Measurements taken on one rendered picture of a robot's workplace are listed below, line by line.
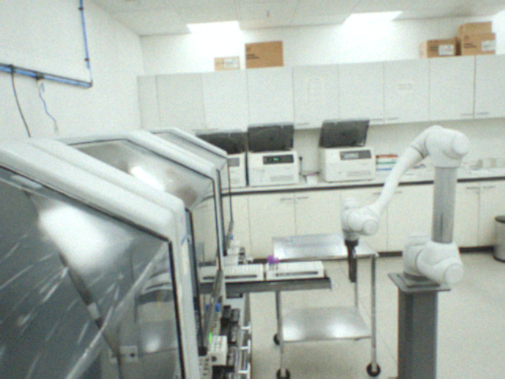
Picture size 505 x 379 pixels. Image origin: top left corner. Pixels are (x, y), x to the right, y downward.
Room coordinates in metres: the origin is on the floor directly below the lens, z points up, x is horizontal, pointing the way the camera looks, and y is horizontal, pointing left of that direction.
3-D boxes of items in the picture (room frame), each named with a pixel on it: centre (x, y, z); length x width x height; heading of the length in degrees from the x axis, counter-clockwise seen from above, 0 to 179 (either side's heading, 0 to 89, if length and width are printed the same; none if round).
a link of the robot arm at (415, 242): (2.07, -0.88, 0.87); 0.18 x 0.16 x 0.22; 9
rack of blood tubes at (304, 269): (1.99, -0.18, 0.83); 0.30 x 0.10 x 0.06; 89
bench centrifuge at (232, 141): (4.60, 0.36, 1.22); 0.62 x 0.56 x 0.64; 177
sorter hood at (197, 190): (1.37, 0.42, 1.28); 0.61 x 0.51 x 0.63; 179
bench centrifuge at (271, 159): (4.59, -0.23, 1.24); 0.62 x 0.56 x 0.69; 0
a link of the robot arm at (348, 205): (1.97, -0.49, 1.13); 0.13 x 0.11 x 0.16; 9
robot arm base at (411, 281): (2.10, -0.88, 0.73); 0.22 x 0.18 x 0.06; 179
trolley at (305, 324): (2.46, -0.40, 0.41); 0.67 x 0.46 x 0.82; 89
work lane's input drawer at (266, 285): (1.99, -0.05, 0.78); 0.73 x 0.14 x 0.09; 89
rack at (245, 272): (2.00, 0.13, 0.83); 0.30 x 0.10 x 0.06; 89
